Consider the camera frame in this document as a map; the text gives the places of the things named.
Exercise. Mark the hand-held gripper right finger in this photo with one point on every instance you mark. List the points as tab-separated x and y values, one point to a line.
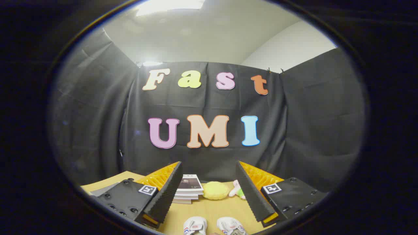
251	192

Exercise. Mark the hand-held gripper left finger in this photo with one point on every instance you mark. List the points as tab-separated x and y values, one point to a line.
169	192

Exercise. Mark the white shoe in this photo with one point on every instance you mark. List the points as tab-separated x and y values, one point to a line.
195	226
231	226

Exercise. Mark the cream fabric storage box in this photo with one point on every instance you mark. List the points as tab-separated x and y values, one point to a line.
103	190

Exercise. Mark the pink and green plush toy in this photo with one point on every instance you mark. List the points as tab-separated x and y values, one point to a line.
235	192

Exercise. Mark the tan book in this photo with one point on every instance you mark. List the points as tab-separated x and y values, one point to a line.
183	201

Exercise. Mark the plain white book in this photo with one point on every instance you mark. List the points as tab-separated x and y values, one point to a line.
187	195

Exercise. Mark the white portrait cover book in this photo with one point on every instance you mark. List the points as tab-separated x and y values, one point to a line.
191	184

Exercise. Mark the yellow round plush cushion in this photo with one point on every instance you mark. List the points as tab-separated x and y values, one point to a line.
215	191

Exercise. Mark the black backdrop cloth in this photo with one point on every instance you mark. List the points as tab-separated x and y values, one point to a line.
196	104

